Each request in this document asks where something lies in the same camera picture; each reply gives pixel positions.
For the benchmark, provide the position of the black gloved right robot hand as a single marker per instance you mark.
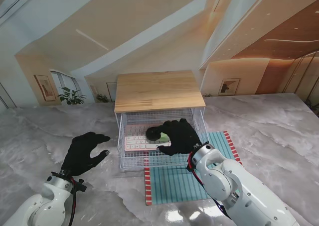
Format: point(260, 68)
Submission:
point(183, 139)

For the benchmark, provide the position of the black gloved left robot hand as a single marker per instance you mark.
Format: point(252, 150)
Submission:
point(79, 156)

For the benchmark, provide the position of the teal striped mouse pad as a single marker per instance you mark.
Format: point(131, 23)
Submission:
point(172, 186)

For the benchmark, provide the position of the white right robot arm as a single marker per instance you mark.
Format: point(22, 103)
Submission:
point(231, 186)

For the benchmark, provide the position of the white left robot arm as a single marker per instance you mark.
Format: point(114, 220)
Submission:
point(42, 203)

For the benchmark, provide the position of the pink white keyboard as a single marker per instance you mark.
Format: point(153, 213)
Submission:
point(135, 141)

